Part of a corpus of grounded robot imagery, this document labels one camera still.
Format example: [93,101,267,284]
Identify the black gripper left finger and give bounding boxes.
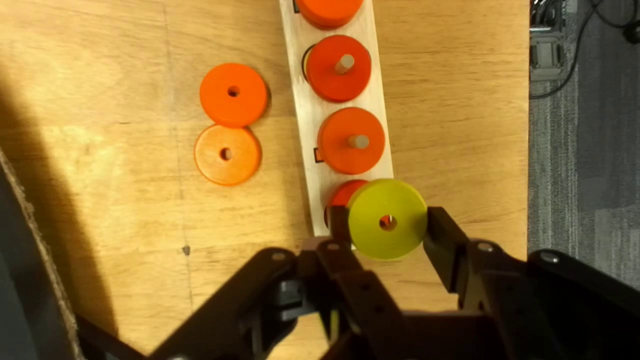
[149,201,419,360]

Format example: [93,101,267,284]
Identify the yellow wooden ring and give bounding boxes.
[347,176,431,262]

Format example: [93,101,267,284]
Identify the loose orange wooden ring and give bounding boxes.
[198,62,273,130]
[192,121,265,188]

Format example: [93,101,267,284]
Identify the white wooden peg board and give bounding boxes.
[277,0,396,237]

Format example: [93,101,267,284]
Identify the orange ring on peg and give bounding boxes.
[293,0,367,32]
[302,34,375,106]
[317,106,388,176]
[324,178,372,228]

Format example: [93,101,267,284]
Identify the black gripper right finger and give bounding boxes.
[423,206,640,360]

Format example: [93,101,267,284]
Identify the black floor cable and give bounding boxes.
[528,0,640,101]

